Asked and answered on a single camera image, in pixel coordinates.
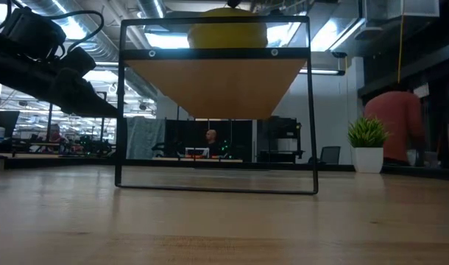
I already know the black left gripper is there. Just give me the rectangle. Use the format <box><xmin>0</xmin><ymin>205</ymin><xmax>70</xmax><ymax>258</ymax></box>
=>
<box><xmin>0</xmin><ymin>29</ymin><xmax>119</xmax><ymax>118</ymax></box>

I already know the yellow bowl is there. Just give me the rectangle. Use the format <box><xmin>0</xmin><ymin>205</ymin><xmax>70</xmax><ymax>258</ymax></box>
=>
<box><xmin>188</xmin><ymin>36</ymin><xmax>269</xmax><ymax>49</ymax></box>
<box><xmin>187</xmin><ymin>7</ymin><xmax>269</xmax><ymax>42</ymax></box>

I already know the person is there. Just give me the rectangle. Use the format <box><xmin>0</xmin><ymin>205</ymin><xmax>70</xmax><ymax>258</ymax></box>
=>
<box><xmin>363</xmin><ymin>86</ymin><xmax>427</xmax><ymax>166</ymax></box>
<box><xmin>205</xmin><ymin>129</ymin><xmax>220</xmax><ymax>158</ymax></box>
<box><xmin>49</xmin><ymin>124</ymin><xmax>66</xmax><ymax>145</ymax></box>

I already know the grey hanging cloth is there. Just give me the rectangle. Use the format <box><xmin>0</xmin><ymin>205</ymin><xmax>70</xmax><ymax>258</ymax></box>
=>
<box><xmin>125</xmin><ymin>116</ymin><xmax>166</xmax><ymax>160</ymax></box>

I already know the short ceiling light fixture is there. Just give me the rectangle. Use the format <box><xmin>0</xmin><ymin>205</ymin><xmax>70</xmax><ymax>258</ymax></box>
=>
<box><xmin>300</xmin><ymin>68</ymin><xmax>346</xmax><ymax>77</ymax></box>

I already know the white laptop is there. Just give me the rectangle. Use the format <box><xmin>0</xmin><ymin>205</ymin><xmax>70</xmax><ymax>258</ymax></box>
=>
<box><xmin>184</xmin><ymin>146</ymin><xmax>211</xmax><ymax>160</ymax></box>

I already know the black equipment cabinet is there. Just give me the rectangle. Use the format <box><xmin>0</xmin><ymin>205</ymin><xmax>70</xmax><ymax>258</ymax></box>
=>
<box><xmin>256</xmin><ymin>116</ymin><xmax>305</xmax><ymax>164</ymax></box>

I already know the black partition panel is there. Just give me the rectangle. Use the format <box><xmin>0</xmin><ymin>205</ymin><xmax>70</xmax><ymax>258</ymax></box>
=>
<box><xmin>164</xmin><ymin>118</ymin><xmax>253</xmax><ymax>163</ymax></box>

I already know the black robot with green lights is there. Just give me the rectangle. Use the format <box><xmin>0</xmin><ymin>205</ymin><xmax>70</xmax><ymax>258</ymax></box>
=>
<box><xmin>219</xmin><ymin>138</ymin><xmax>236</xmax><ymax>160</ymax></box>

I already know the long black background table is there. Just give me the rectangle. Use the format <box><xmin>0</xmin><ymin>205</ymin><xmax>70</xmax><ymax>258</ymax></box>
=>
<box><xmin>113</xmin><ymin>158</ymin><xmax>356</xmax><ymax>172</ymax></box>

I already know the grey office chair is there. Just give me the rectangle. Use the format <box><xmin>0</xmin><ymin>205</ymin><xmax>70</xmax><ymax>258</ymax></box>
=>
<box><xmin>308</xmin><ymin>146</ymin><xmax>342</xmax><ymax>166</ymax></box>

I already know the green plant in white pot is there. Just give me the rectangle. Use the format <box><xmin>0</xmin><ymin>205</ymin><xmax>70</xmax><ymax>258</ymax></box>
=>
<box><xmin>347</xmin><ymin>116</ymin><xmax>390</xmax><ymax>174</ymax></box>

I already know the black metal frame stand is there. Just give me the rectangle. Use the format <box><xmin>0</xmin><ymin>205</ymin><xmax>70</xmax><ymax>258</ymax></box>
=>
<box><xmin>46</xmin><ymin>91</ymin><xmax>108</xmax><ymax>144</ymax></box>

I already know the silver ceiling duct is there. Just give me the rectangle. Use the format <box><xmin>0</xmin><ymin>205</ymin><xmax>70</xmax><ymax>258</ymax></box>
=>
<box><xmin>20</xmin><ymin>0</ymin><xmax>128</xmax><ymax>63</ymax></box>

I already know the black camera cable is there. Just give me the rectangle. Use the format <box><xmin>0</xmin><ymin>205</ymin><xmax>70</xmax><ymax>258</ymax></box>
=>
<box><xmin>47</xmin><ymin>10</ymin><xmax>105</xmax><ymax>53</ymax></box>

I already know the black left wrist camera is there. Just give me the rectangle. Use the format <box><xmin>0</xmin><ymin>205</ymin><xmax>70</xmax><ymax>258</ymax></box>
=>
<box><xmin>1</xmin><ymin>7</ymin><xmax>67</xmax><ymax>58</ymax></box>

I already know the wooden shelf with black frame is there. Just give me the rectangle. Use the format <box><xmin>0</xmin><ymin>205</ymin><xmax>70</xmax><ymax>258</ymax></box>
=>
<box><xmin>114</xmin><ymin>16</ymin><xmax>319</xmax><ymax>195</ymax></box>

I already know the yellow hanging cable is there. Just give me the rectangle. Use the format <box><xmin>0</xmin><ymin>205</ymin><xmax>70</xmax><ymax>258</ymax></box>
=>
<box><xmin>396</xmin><ymin>14</ymin><xmax>404</xmax><ymax>85</ymax></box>

